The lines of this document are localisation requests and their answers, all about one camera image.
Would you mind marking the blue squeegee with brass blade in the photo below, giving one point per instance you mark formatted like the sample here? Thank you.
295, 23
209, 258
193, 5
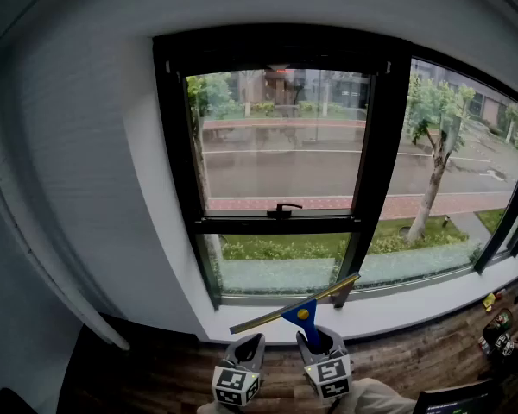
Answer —
292, 316

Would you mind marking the narrow fixed glass pane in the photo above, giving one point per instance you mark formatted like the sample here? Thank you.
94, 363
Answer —
276, 265

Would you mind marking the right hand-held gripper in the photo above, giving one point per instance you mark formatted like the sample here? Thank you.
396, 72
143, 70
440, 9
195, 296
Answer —
330, 375

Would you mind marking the black window frame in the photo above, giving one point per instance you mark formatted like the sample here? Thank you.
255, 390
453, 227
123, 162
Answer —
172, 145

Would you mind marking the black screen panel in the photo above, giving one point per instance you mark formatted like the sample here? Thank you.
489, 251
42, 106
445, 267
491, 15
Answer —
457, 399

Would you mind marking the white windowsill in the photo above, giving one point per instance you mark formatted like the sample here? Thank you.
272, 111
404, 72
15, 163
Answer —
393, 313

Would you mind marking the sash window glass pane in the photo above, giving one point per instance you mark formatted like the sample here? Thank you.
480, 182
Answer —
285, 166

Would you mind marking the black roller screen box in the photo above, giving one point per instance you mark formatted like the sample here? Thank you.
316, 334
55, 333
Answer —
285, 61

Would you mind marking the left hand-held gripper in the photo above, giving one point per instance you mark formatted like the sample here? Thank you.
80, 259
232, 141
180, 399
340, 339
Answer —
235, 382

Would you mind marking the person's left forearm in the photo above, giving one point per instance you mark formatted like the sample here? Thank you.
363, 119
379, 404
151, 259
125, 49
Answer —
209, 408

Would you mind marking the wide fixed glass pane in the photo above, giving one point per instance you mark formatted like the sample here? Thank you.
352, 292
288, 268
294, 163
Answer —
457, 188

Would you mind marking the small yellow packet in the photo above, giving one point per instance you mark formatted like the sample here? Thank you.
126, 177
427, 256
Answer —
488, 301

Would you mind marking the person's right forearm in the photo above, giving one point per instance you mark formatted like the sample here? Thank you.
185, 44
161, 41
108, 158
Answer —
380, 399

